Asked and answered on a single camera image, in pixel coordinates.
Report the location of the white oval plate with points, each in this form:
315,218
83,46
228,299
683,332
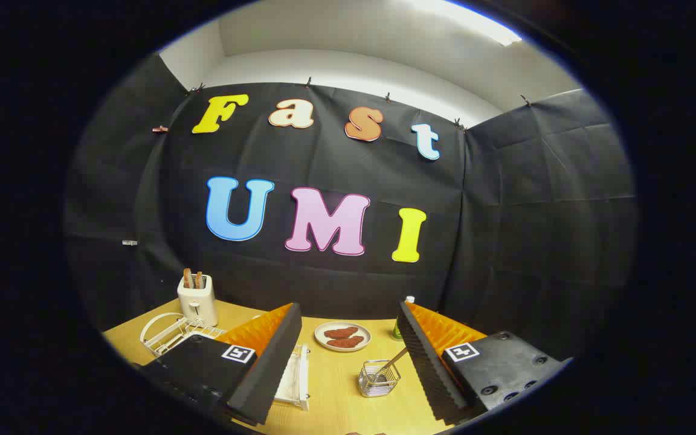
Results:
321,339

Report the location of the white toaster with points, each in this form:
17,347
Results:
198,305

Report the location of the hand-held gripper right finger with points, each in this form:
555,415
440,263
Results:
426,368

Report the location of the brown sausage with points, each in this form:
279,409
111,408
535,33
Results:
345,342
341,332

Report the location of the black backdrop cloth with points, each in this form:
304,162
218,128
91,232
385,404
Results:
505,211

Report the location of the green drink bottle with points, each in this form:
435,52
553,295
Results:
396,331

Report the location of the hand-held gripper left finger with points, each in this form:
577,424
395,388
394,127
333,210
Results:
269,368

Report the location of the toasted bread slice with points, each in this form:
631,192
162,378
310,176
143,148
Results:
187,278
199,280

